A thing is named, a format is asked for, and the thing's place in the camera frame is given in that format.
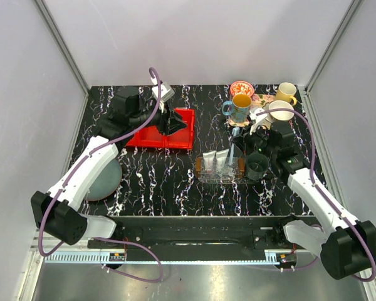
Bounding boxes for yellow mug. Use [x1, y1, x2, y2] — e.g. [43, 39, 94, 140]
[275, 82, 297, 106]

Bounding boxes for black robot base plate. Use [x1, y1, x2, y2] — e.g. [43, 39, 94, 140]
[111, 226, 296, 250]

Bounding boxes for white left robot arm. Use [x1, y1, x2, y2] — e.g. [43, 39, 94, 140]
[31, 83, 187, 248]

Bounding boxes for white cup on saucer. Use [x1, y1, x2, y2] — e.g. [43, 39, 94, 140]
[268, 100, 295, 122]

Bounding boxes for red patterned bowl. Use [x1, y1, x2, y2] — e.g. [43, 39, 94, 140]
[229, 80, 254, 97]

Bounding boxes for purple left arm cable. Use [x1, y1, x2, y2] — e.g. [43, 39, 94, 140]
[38, 66, 164, 283]

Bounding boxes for white toothpaste tube red cap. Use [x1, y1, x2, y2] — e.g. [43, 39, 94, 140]
[202, 150, 216, 171]

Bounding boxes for red bin with toothpaste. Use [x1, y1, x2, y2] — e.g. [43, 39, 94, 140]
[126, 126, 167, 148]

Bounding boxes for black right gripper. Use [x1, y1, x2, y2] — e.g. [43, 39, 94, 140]
[231, 122, 278, 159]

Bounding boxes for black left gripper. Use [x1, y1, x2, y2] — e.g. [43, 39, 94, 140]
[130, 99, 187, 135]

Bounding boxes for blue floral mug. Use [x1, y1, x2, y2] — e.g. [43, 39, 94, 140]
[221, 94, 252, 124]

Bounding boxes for blue-grey ceramic plate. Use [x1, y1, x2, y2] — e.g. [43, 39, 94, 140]
[85, 159, 123, 201]

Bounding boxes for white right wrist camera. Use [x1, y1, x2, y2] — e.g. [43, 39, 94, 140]
[248, 107, 273, 134]

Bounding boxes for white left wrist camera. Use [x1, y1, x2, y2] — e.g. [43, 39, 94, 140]
[152, 82, 175, 103]

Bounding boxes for white toothpaste tube dark cap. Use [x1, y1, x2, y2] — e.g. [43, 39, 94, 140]
[216, 149, 229, 171]

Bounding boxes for aluminium frame rail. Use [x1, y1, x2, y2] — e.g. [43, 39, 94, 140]
[29, 226, 372, 264]

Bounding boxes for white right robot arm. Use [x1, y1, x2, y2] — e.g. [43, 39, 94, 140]
[233, 121, 376, 280]

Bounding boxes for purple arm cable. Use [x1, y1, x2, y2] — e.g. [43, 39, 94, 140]
[253, 108, 376, 282]
[38, 66, 164, 283]

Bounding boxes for floral placemat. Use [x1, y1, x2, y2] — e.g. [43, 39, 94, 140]
[226, 94, 275, 127]

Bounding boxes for white toothbrush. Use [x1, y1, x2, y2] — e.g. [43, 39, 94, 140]
[228, 127, 240, 166]

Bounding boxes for red bin with mug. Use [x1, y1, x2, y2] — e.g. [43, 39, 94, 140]
[164, 108, 196, 150]

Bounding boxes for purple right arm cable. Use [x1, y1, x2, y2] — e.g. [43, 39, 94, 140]
[253, 108, 376, 282]

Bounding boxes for dark grey mug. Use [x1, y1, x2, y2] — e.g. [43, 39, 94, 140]
[245, 152, 269, 181]

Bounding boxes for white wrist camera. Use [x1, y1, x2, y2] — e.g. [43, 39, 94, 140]
[248, 107, 273, 134]
[152, 82, 175, 103]

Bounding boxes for clear glass tray wooden handles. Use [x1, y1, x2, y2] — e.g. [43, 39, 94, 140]
[194, 157, 262, 184]

